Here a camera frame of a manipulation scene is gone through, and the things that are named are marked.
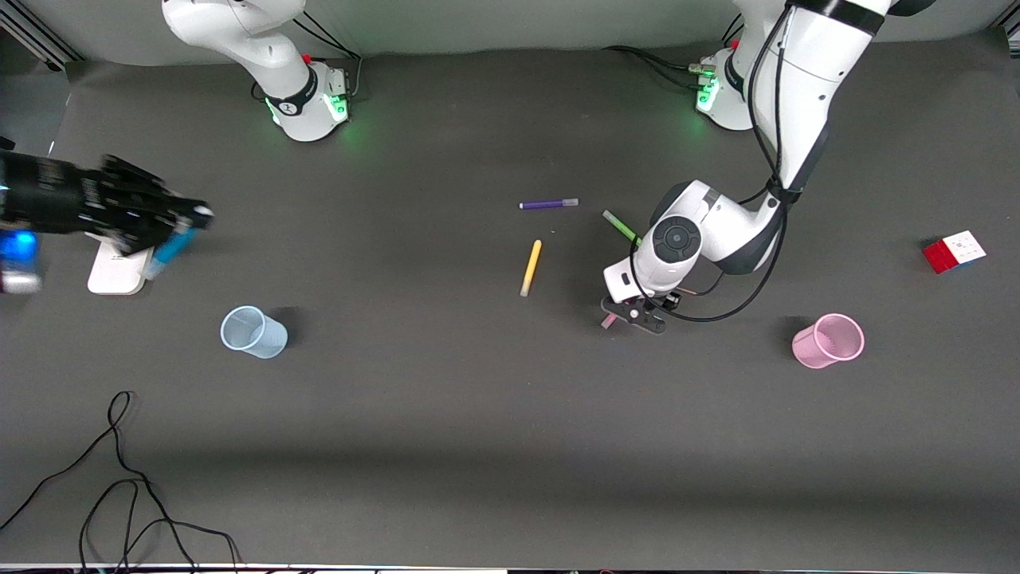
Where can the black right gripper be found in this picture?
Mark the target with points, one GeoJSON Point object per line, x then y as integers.
{"type": "Point", "coordinates": [97, 206]}

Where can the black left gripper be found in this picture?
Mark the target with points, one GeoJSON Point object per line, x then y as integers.
{"type": "Point", "coordinates": [668, 304]}

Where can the pink marker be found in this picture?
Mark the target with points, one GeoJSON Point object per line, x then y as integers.
{"type": "Point", "coordinates": [609, 321]}

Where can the blue marker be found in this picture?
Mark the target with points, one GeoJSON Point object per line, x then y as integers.
{"type": "Point", "coordinates": [166, 255]}

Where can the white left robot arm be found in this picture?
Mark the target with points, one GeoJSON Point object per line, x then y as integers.
{"type": "Point", "coordinates": [805, 80]}

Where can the white plastic charger block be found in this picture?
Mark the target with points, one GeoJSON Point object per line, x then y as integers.
{"type": "Point", "coordinates": [111, 275]}

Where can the green marker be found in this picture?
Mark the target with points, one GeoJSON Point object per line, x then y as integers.
{"type": "Point", "coordinates": [620, 226]}

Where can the yellow marker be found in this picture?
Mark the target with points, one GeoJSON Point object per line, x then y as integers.
{"type": "Point", "coordinates": [531, 268]}

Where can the purple marker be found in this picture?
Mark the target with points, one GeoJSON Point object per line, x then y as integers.
{"type": "Point", "coordinates": [548, 204]}

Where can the translucent blue cup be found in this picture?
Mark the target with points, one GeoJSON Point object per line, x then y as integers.
{"type": "Point", "coordinates": [255, 333]}

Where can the translucent pink cup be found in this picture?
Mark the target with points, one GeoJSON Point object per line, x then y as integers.
{"type": "Point", "coordinates": [829, 341]}

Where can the colourful puzzle cube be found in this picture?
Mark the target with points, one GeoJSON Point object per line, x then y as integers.
{"type": "Point", "coordinates": [955, 252]}

